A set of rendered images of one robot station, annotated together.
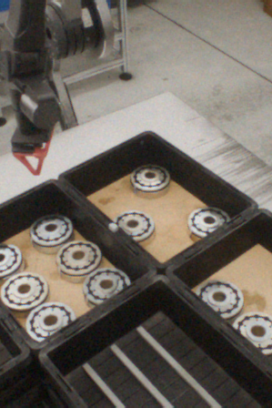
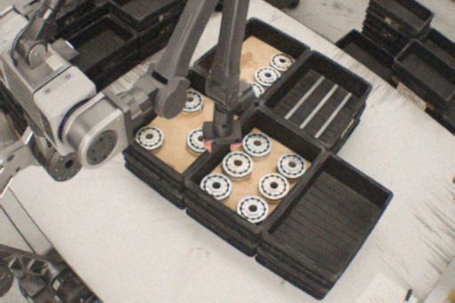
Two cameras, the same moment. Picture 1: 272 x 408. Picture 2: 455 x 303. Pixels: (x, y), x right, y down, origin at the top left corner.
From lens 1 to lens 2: 1.75 m
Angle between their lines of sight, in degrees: 67
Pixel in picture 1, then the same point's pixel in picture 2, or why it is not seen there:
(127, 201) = (169, 153)
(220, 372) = (289, 94)
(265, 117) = not seen: outside the picture
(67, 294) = (262, 170)
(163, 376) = (299, 115)
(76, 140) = (63, 230)
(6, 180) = (121, 273)
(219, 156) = not seen: hidden behind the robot
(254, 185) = not seen: hidden behind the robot
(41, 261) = (239, 192)
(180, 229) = (190, 120)
